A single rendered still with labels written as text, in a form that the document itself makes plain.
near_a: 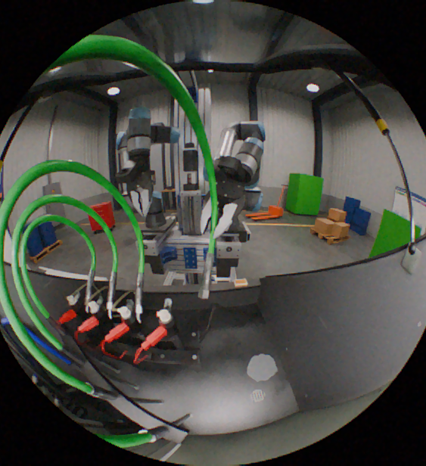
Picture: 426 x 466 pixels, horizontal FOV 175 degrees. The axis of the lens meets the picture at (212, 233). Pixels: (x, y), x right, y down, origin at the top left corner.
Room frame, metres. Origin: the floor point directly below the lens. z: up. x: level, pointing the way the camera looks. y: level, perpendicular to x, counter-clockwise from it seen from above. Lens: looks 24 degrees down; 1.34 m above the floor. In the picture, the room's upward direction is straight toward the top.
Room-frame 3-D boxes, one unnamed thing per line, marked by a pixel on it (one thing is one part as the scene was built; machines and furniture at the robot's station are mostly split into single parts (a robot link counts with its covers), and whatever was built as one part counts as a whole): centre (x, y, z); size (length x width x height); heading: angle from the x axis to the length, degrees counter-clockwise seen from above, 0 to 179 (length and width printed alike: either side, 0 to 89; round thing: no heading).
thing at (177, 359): (0.12, 0.20, 0.91); 0.34 x 0.10 x 0.15; 96
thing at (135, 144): (0.42, 0.24, 1.46); 0.08 x 0.08 x 0.05
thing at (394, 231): (0.76, -3.48, 0.65); 0.95 x 0.86 x 1.30; 6
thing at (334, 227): (2.84, -3.51, 0.39); 1.20 x 0.85 x 0.79; 100
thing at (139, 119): (0.43, 0.24, 1.54); 0.09 x 0.08 x 0.11; 38
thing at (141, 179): (0.43, 0.24, 1.38); 0.09 x 0.08 x 0.12; 6
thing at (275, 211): (4.47, -1.95, 0.60); 1.60 x 0.52 x 1.21; 113
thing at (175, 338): (0.14, 0.08, 1.02); 0.05 x 0.03 x 0.21; 6
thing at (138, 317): (0.13, 0.16, 1.02); 0.05 x 0.03 x 0.21; 6
